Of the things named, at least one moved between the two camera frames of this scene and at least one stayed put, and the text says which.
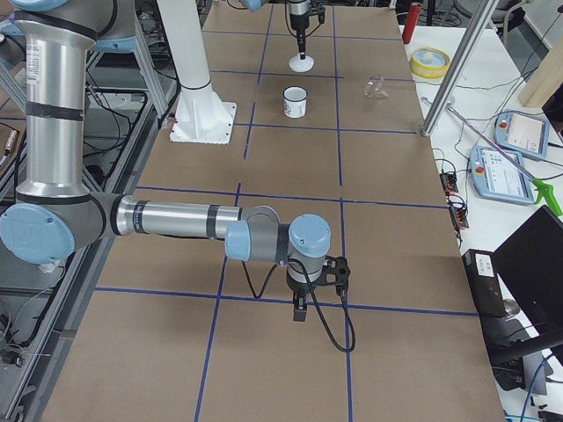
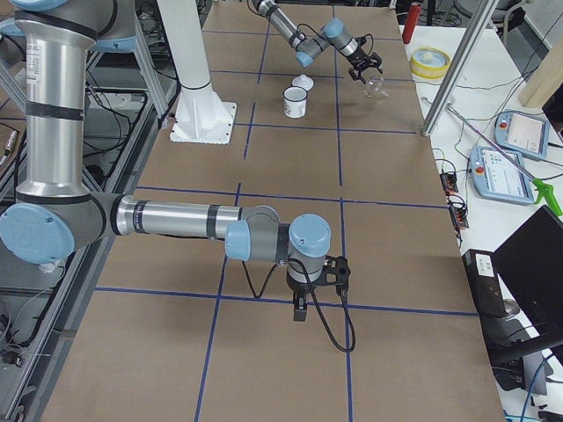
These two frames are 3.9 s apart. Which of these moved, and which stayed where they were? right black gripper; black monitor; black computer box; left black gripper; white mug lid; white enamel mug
Moved: white mug lid; left black gripper
Stayed: white enamel mug; right black gripper; black monitor; black computer box
